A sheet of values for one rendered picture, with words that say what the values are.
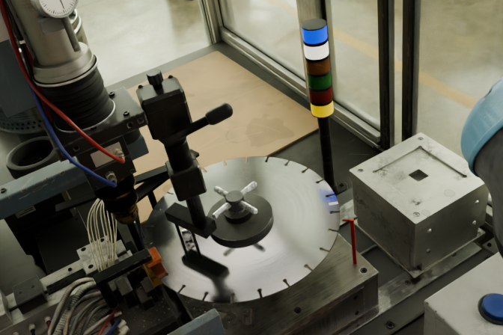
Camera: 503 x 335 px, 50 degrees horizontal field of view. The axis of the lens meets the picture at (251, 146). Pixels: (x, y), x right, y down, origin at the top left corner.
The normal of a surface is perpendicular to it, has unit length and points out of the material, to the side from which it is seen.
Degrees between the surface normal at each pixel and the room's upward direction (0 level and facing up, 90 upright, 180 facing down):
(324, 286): 0
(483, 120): 64
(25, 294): 0
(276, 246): 0
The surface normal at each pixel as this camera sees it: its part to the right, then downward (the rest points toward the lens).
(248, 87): -0.16, -0.78
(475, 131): -0.99, 0.04
